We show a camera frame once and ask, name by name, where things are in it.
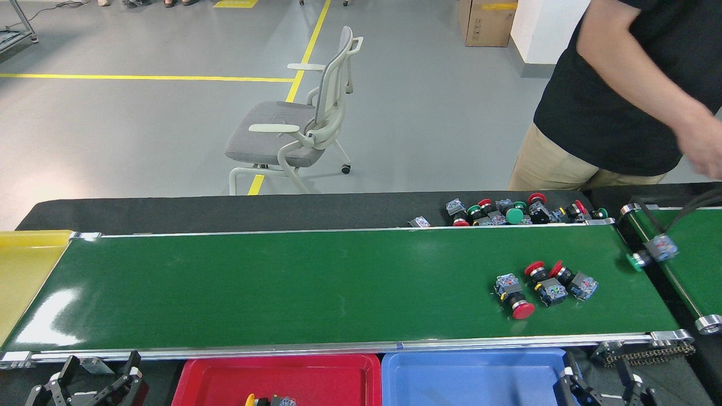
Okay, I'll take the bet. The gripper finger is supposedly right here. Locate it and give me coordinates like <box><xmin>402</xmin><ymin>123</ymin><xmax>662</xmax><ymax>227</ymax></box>
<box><xmin>25</xmin><ymin>355</ymin><xmax>81</xmax><ymax>406</ymax></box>
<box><xmin>554</xmin><ymin>351</ymin><xmax>603</xmax><ymax>406</ymax></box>
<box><xmin>85</xmin><ymin>351</ymin><xmax>149</xmax><ymax>406</ymax></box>
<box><xmin>615</xmin><ymin>358</ymin><xmax>658</xmax><ymax>406</ymax></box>

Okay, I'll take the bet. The yellow push button switch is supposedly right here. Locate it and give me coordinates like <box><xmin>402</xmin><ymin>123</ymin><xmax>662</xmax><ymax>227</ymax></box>
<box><xmin>245</xmin><ymin>393</ymin><xmax>297</xmax><ymax>406</ymax></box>

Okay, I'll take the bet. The blue plastic tray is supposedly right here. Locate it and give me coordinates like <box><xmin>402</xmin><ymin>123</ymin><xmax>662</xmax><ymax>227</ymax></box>
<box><xmin>381</xmin><ymin>348</ymin><xmax>582</xmax><ymax>406</ymax></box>

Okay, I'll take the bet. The yellow plastic tray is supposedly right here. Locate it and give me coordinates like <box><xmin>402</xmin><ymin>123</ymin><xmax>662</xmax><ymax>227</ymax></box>
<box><xmin>0</xmin><ymin>230</ymin><xmax>73</xmax><ymax>346</ymax></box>

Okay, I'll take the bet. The green feeder conveyor belt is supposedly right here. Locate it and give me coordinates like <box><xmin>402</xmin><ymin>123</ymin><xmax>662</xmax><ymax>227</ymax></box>
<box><xmin>619</xmin><ymin>202</ymin><xmax>722</xmax><ymax>334</ymax></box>

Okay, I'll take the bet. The red plastic tray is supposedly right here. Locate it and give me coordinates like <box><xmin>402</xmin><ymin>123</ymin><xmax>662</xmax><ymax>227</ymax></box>
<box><xmin>171</xmin><ymin>354</ymin><xmax>382</xmax><ymax>406</ymax></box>

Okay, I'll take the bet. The person's right hand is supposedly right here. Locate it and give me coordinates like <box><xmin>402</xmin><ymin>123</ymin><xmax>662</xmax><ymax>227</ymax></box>
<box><xmin>677</xmin><ymin>110</ymin><xmax>722</xmax><ymax>181</ymax></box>

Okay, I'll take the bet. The person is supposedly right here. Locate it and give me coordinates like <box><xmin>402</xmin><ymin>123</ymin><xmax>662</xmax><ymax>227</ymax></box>
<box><xmin>508</xmin><ymin>0</ymin><xmax>722</xmax><ymax>192</ymax></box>

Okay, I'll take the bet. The grey office chair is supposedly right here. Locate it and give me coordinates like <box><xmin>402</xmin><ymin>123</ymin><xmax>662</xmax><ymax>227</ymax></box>
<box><xmin>224</xmin><ymin>25</ymin><xmax>364</xmax><ymax>195</ymax></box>

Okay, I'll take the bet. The cardboard box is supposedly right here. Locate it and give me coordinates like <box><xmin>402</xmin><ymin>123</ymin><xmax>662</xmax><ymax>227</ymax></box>
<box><xmin>458</xmin><ymin>0</ymin><xmax>518</xmax><ymax>47</ymax></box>

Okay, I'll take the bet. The conveyor drive chain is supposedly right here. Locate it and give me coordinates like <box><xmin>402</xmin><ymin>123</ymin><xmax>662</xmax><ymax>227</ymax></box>
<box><xmin>592</xmin><ymin>341</ymin><xmax>697</xmax><ymax>367</ymax></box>

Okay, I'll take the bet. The black cable bundle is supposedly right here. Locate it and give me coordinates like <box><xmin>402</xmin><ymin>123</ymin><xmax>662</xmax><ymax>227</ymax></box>
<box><xmin>629</xmin><ymin>189</ymin><xmax>722</xmax><ymax>237</ymax></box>

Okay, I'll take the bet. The metal frame rack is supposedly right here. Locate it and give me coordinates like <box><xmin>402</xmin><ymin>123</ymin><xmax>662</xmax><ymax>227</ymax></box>
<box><xmin>0</xmin><ymin>0</ymin><xmax>39</xmax><ymax>52</ymax></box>

